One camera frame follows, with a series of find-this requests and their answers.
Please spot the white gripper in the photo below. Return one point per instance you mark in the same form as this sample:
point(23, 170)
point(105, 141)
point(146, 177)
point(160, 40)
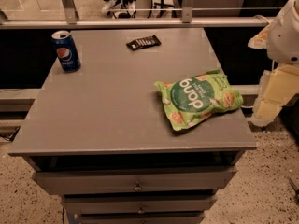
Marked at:
point(285, 36)

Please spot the green rice chip bag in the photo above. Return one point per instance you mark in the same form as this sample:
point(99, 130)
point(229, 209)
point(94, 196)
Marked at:
point(192, 100)

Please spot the middle grey drawer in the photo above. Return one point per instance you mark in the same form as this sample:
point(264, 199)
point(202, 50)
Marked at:
point(139, 204)

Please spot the bottom grey drawer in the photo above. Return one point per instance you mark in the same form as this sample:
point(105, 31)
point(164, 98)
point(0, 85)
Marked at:
point(158, 218)

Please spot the black snack bar wrapper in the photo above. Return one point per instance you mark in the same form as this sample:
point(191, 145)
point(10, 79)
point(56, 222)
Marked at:
point(144, 42)

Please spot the grey drawer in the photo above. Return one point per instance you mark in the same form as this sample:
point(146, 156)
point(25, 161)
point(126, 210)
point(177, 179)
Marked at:
point(133, 181)
point(158, 218)
point(139, 204)

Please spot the person's white shoes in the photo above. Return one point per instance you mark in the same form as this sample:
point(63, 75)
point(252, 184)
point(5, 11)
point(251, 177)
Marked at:
point(112, 4)

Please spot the top grey drawer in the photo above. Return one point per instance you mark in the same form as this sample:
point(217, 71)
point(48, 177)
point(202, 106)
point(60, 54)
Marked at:
point(133, 181)

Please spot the metal railing frame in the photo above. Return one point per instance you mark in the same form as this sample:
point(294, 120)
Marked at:
point(78, 14)

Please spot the grey drawer cabinet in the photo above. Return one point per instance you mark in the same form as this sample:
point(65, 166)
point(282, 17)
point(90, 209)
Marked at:
point(108, 116)

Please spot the blue pepsi can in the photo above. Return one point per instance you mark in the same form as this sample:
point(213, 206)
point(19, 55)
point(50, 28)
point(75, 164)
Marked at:
point(66, 50)

